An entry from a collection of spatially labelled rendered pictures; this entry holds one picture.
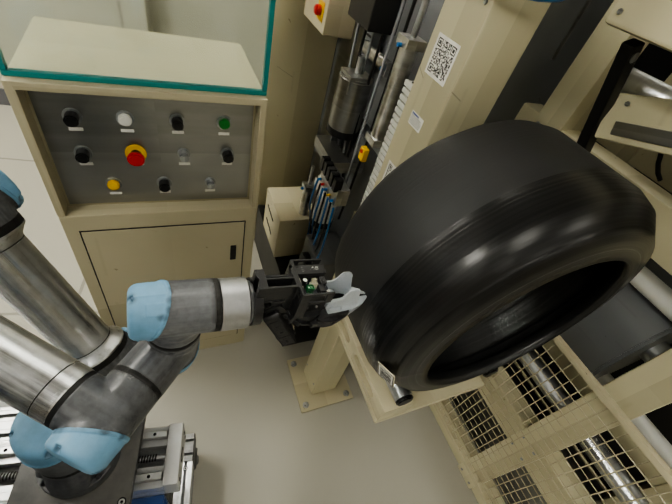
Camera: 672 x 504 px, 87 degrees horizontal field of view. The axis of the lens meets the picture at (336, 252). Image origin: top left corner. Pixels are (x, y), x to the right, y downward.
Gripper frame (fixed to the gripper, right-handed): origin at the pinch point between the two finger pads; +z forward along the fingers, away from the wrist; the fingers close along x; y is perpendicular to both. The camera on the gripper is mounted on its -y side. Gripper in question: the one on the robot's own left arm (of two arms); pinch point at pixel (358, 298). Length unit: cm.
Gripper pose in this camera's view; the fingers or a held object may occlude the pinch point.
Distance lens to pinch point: 63.7
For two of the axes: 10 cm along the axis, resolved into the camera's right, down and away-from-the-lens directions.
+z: 8.8, -0.2, 4.7
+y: 3.3, -6.9, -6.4
